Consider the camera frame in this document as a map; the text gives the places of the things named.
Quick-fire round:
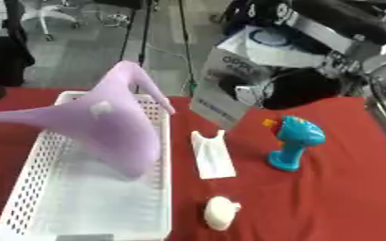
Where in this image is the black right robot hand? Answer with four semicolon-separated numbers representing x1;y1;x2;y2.
233;67;344;111

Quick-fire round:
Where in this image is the purple soft toy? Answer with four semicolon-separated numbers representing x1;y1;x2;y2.
0;60;177;181

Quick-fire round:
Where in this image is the white printed cardboard box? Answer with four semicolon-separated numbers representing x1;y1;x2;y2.
187;46;276;130

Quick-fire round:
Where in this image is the black bag with white print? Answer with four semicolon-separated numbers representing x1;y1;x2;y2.
209;0;298;32

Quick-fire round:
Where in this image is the white flat packet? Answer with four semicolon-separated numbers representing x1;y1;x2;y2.
189;129;238;180

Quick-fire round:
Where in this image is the black tripod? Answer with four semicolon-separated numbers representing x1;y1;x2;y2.
117;0;200;97

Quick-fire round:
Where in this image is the white perforated plastic basket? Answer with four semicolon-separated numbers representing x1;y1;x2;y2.
0;90;175;241

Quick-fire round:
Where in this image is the white office chair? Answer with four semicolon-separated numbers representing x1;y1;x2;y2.
20;0;85;42

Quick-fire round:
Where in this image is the white bag with blue ring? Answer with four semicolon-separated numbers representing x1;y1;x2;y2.
216;24;329;69

